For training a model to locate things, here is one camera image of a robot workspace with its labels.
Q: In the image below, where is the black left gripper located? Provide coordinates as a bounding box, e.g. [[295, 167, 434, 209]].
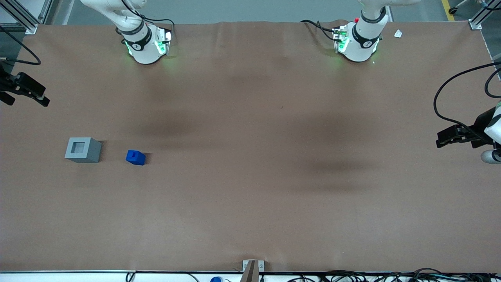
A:
[[436, 107, 497, 149]]

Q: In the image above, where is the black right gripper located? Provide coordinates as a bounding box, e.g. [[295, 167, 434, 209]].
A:
[[0, 65, 50, 107]]

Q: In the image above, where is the blue plastic insert part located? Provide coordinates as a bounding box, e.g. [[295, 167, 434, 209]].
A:
[[126, 150, 146, 166]]

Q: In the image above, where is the gray square base block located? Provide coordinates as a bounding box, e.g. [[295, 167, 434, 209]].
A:
[[65, 137, 102, 163]]

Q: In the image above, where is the black caster wheel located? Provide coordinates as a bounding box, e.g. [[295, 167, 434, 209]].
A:
[[448, 0, 472, 15]]

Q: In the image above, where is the brown table mat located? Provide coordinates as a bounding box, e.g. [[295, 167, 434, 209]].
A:
[[0, 20, 501, 273]]

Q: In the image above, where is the long black left arm cable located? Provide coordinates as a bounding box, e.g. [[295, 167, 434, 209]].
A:
[[433, 61, 501, 130]]

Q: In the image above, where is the short looped black cable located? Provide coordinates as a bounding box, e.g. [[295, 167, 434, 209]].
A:
[[484, 67, 501, 99]]

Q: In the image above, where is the black right base cable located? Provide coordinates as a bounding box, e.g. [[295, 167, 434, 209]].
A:
[[139, 15, 175, 32]]

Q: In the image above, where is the black base cable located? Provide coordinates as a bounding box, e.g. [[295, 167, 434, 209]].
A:
[[139, 15, 175, 32], [300, 19, 342, 42]]

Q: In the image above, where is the black left base cable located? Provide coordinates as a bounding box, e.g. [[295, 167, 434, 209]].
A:
[[300, 19, 342, 42]]

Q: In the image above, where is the black tangled cable bundle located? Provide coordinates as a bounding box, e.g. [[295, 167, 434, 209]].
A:
[[286, 268, 501, 282]]

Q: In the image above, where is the silver table edge rail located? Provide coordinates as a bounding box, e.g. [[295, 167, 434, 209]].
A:
[[0, 270, 501, 275]]

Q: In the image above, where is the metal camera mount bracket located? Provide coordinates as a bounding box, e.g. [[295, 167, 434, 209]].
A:
[[242, 260, 265, 282]]

